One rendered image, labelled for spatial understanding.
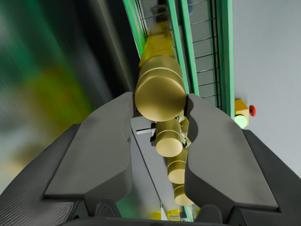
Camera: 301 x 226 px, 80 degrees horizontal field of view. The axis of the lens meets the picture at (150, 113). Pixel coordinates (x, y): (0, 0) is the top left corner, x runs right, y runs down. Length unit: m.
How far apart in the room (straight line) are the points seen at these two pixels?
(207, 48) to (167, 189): 0.57
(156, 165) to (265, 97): 0.45
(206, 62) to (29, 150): 0.41
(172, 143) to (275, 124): 0.65
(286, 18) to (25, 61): 0.63
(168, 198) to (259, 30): 0.70
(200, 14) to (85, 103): 0.31
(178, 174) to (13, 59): 0.23
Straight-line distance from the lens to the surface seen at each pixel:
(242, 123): 0.64
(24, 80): 0.22
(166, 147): 0.23
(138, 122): 0.56
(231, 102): 0.45
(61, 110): 0.25
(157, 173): 0.73
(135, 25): 0.37
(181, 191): 0.31
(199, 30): 0.46
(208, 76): 0.50
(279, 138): 0.90
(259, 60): 0.68
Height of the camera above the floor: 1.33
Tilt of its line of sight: 56 degrees down
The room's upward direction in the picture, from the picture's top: 174 degrees counter-clockwise
